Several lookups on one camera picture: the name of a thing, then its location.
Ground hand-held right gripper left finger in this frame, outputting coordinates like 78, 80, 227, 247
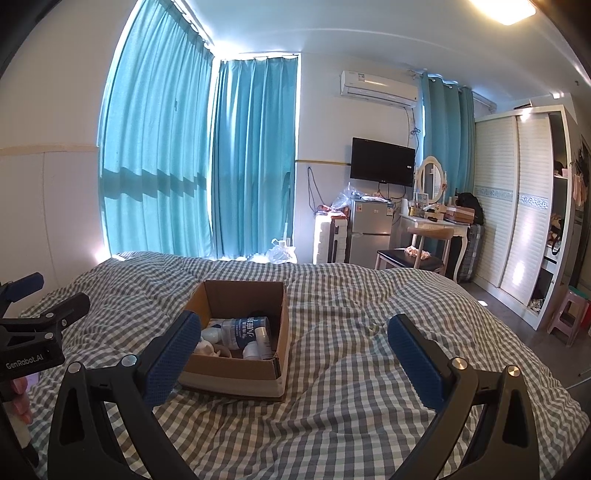
46, 310, 202, 480

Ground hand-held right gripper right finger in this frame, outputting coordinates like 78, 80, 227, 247
387, 314, 541, 480

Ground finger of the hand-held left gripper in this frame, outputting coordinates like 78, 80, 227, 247
0, 272, 45, 319
0, 292, 92, 347

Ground cardboard box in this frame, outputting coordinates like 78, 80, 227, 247
178, 279, 290, 400

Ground clear water bottle blue label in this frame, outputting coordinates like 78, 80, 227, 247
221, 316, 271, 349

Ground small white bottle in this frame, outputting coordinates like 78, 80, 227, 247
243, 328, 273, 361

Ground person's left hand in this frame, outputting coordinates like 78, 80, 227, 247
8, 371, 40, 428

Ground white round object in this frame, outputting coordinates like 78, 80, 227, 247
201, 325, 227, 347

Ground grey checkered blanket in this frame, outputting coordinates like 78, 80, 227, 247
0, 251, 585, 480

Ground chair with black seat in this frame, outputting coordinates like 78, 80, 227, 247
374, 226, 455, 278

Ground dark suitcase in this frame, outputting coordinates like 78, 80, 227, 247
462, 224, 486, 283

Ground silver fridge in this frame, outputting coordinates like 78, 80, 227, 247
348, 198, 393, 268

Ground white dressing table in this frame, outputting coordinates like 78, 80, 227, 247
399, 212, 472, 283

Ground white suitcase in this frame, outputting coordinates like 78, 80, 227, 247
313, 215, 349, 265

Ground white plastic bag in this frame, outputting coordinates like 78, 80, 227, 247
268, 239, 297, 265

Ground brown box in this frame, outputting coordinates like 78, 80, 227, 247
443, 205, 476, 224

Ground black bag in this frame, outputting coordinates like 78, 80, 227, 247
455, 192, 485, 226

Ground pink plastic stool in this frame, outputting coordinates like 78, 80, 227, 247
547, 286, 591, 347

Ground clear plastic bag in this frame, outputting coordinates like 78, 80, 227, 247
330, 182, 356, 215

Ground oval vanity mirror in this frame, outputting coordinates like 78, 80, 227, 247
414, 156, 448, 206

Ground white sliding-door wardrobe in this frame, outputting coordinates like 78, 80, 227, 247
473, 104, 583, 330

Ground wide teal curtain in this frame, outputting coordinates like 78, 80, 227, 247
98, 0, 215, 259

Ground narrow teal curtain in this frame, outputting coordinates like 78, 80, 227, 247
418, 74, 476, 208

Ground hanging clothes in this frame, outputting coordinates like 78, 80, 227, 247
570, 138, 591, 208

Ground white air conditioner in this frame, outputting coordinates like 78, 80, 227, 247
340, 70, 419, 104

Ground ceiling lamp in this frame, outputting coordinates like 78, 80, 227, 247
466, 0, 539, 26

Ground black wall cable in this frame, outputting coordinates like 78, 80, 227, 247
307, 166, 324, 215

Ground black wall television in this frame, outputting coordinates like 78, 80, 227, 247
349, 137, 416, 188

